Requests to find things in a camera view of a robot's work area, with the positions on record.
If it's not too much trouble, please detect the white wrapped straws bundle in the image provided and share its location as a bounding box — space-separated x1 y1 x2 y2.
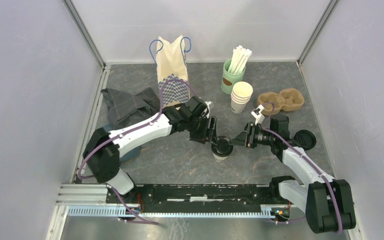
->
227 45 252 75

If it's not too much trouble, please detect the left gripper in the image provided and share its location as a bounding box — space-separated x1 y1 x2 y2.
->
186 115 219 147

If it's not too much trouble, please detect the blue cloth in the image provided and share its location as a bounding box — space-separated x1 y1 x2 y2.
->
103 124 142 163

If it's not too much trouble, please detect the brown cardboard cup carrier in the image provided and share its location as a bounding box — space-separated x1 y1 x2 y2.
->
256 88 305 116

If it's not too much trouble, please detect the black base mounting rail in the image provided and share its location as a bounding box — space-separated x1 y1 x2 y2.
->
121 183 293 214

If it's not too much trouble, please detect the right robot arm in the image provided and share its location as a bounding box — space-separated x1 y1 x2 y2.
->
229 114 357 234

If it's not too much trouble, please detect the black plastic cup lid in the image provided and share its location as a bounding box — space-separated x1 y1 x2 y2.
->
211 136 233 158

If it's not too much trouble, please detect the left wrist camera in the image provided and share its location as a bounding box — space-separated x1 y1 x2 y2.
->
200 101 214 118

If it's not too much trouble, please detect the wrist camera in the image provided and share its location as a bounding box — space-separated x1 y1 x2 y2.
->
251 104 265 125
200 101 214 118

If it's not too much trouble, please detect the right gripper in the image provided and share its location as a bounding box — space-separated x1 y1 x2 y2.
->
228 122 275 150

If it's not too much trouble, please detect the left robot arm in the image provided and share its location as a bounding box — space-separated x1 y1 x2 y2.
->
76 96 217 204

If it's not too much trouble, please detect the white paper coffee cup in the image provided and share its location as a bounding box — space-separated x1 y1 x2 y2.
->
213 153 229 162

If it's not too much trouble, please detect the stack of paper cups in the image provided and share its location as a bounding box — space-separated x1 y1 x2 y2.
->
230 81 253 114

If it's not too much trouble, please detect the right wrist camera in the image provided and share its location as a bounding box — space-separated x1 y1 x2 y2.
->
251 104 265 125

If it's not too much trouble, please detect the green straw holder cup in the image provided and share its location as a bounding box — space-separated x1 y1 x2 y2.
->
220 59 246 95

